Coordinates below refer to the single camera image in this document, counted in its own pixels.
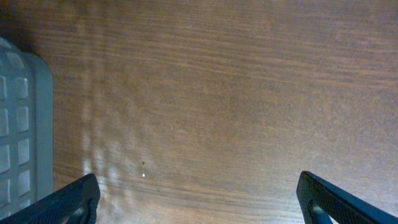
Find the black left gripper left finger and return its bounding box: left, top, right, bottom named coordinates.
left=1, top=174, right=100, bottom=224

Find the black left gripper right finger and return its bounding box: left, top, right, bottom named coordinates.
left=296, top=171, right=397, bottom=224

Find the grey plastic mesh basket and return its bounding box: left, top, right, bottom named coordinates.
left=1, top=39, right=53, bottom=219

